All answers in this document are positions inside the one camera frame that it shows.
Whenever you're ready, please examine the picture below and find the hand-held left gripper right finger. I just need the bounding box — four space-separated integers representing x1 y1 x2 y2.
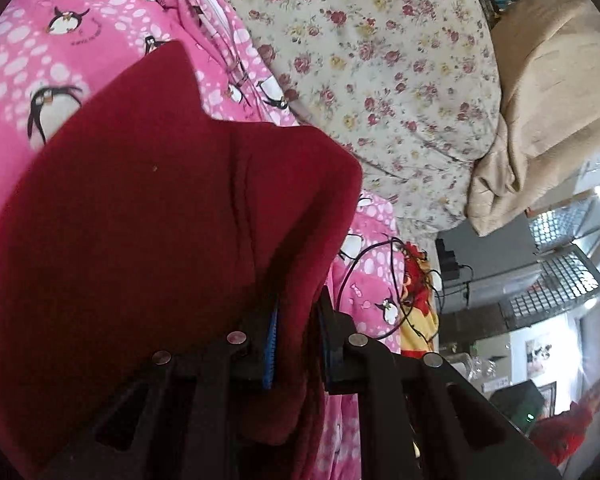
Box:
310 285 564 480

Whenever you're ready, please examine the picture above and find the pink penguin print blanket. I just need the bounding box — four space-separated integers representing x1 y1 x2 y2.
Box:
0 0 407 480

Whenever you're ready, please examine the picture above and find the black box with green light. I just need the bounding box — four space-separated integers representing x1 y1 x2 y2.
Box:
489 379 547 437

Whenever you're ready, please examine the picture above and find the wall poster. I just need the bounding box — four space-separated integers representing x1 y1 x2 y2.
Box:
523 340 557 377

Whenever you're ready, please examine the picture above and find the floral cream pillow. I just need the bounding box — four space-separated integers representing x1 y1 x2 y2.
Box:
199 0 504 235

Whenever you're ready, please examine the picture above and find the beige cloth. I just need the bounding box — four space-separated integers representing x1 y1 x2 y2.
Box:
466 0 600 237

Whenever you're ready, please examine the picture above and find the metal wire grid panel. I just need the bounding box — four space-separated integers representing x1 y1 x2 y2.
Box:
500 204 600 332

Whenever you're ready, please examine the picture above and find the yellow red cartoon blanket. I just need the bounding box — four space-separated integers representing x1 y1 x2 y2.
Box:
399 241 442 361

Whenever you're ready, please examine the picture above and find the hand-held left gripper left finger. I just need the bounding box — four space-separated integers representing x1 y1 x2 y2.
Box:
40 301 282 480

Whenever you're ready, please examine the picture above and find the black power adapter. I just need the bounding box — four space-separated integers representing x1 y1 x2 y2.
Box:
434 237 474 285

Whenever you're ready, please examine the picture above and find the dark red sweater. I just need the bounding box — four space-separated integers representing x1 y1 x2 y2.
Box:
0 40 365 480

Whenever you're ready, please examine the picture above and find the black cable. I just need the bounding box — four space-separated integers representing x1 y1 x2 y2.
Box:
337 236 447 342

